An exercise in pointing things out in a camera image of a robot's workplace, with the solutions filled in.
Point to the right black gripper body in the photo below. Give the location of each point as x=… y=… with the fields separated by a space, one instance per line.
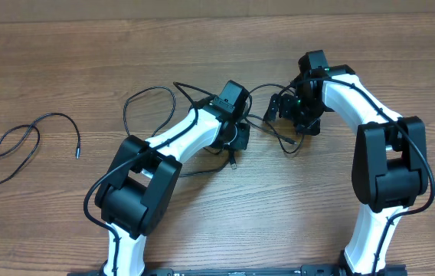
x=304 y=110

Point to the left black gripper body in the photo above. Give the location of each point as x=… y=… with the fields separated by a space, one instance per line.
x=237 y=138

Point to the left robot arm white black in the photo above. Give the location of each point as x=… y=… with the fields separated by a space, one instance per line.
x=135 y=192

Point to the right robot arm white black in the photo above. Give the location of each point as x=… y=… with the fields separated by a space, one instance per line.
x=389 y=169

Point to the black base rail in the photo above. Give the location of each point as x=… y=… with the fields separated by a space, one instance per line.
x=304 y=270

